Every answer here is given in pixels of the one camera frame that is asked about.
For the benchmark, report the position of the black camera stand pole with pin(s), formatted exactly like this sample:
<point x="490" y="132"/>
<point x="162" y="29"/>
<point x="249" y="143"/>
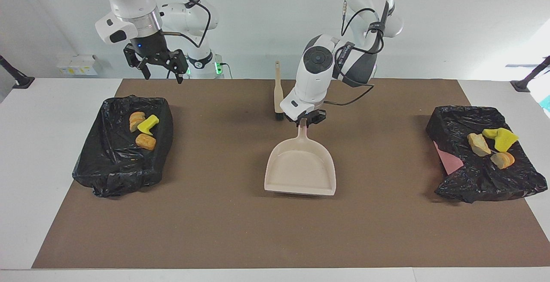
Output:
<point x="528" y="78"/>
<point x="17" y="78"/>

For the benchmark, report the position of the white wall socket box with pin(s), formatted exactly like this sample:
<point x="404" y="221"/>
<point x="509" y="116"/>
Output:
<point x="77" y="65"/>

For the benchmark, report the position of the brown bread roll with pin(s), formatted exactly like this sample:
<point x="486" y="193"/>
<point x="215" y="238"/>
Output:
<point x="146" y="142"/>

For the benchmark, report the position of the black garbage bag lined bin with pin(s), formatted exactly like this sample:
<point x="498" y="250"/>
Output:
<point x="111" y="170"/>

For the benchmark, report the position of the pink box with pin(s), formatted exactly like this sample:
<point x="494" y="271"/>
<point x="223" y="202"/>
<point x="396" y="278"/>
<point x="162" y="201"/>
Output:
<point x="449" y="161"/>

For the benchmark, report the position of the narrow yellow sponge piece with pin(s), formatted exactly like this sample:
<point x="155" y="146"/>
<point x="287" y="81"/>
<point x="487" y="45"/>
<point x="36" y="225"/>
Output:
<point x="505" y="141"/>

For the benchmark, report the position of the beige hand brush black bristles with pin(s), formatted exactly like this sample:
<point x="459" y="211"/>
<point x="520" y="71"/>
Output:
<point x="278" y="93"/>

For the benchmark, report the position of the long pale striped croissant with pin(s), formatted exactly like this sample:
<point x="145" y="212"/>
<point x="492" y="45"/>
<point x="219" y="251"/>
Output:
<point x="478" y="144"/>

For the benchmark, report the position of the pale flaky pastry piece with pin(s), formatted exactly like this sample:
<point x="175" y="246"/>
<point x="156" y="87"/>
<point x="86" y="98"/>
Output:
<point x="135" y="121"/>

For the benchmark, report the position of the black garbage bag over pink box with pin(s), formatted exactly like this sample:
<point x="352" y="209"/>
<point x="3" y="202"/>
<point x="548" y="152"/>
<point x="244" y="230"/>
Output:
<point x="485" y="179"/>

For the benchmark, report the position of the short tan croissant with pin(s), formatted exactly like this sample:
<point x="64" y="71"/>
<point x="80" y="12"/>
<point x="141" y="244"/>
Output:
<point x="502" y="160"/>

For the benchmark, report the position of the brown table mat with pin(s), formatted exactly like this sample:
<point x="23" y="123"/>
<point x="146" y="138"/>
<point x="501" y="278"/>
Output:
<point x="275" y="230"/>

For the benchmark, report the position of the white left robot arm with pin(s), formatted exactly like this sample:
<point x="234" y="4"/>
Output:
<point x="343" y="58"/>

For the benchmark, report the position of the beige plastic dustpan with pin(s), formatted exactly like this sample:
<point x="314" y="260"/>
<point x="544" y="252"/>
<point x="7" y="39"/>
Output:
<point x="300" y="166"/>

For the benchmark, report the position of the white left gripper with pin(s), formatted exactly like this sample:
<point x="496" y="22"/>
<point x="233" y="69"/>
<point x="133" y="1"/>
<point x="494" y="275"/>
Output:
<point x="296" y="103"/>

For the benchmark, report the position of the notched yellow sponge piece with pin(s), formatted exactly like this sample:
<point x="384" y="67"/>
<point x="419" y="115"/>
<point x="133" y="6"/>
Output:
<point x="148" y="125"/>

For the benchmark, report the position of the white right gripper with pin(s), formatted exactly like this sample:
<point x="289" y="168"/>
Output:
<point x="116" y="30"/>

